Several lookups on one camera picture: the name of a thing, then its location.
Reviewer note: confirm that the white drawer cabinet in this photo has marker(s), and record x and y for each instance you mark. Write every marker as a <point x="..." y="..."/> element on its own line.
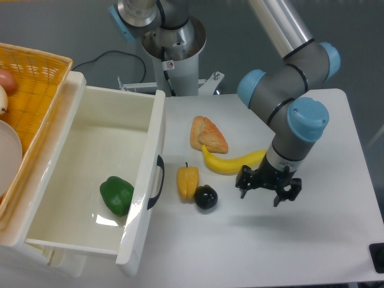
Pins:
<point x="24" y="264"/>

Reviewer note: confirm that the yellow bell pepper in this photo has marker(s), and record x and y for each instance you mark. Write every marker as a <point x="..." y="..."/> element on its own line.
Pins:
<point x="187" y="179"/>

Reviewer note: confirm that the orange croissant bread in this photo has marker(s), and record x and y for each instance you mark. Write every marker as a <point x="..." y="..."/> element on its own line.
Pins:
<point x="205" y="132"/>

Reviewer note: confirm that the white plate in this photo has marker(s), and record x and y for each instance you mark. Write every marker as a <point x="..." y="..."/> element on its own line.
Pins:
<point x="11" y="156"/>

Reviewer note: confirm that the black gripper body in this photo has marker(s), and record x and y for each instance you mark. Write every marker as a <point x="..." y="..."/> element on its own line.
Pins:
<point x="268" y="177"/>

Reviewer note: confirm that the red apple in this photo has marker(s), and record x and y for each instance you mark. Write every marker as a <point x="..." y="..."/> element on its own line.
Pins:
<point x="8" y="81"/>

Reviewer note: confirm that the white onion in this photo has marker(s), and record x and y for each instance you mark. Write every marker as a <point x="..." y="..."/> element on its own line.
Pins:
<point x="3" y="101"/>

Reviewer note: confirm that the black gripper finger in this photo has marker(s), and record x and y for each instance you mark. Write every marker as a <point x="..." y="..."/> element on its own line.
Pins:
<point x="290" y="194"/>
<point x="244" y="180"/>

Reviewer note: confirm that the yellow banana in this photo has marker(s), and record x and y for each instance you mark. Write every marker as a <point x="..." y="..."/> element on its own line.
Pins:
<point x="234" y="165"/>

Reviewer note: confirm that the black corner device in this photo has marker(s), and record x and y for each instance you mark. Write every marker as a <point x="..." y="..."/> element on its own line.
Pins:
<point x="377" y="256"/>

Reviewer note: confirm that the yellow woven basket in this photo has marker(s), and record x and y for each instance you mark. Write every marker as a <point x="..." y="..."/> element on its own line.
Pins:
<point x="40" y="77"/>

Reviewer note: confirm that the green bell pepper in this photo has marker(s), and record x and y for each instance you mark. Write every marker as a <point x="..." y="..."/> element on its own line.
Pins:
<point x="117" y="195"/>

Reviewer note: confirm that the black eggplant toy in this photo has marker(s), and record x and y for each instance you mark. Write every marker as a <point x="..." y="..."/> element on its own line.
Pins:
<point x="205" y="197"/>

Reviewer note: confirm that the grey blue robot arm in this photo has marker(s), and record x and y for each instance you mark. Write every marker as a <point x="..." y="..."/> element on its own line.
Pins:
<point x="277" y="99"/>

